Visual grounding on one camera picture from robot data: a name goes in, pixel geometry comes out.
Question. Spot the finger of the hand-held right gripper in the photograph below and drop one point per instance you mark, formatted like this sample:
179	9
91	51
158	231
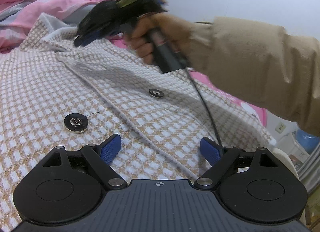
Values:
92	38

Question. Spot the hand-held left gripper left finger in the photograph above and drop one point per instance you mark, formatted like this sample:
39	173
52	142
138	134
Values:
111	147

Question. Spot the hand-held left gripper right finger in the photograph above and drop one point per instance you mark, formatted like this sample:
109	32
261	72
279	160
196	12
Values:
211	149

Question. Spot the beige white checked coat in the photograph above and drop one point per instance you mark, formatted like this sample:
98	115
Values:
50	92

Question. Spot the person's right hand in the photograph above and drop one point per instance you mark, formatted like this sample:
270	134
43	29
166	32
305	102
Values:
172	29

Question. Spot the black coat button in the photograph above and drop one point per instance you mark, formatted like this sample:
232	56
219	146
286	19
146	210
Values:
156	93
75	122

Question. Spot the pink printed quilt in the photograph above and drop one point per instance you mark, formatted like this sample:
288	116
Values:
62	2

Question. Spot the pink floral bed sheet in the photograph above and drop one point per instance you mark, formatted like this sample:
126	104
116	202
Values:
225	89

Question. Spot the white power socket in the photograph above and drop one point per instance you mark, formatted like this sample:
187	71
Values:
280	127

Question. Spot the blue water jug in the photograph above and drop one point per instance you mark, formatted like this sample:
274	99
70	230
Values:
308	140

